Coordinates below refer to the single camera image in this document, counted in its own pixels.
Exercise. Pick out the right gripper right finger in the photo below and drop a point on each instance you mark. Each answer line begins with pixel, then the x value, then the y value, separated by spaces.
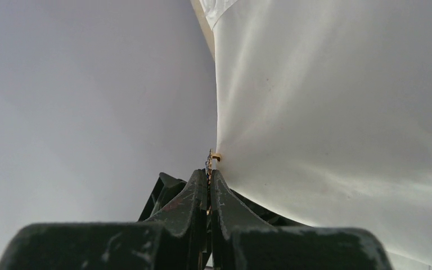
pixel 243 240

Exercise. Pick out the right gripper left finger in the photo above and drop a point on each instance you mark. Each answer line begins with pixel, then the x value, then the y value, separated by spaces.
pixel 172 238

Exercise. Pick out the white garment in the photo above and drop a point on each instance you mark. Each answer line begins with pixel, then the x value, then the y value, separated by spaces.
pixel 325 114

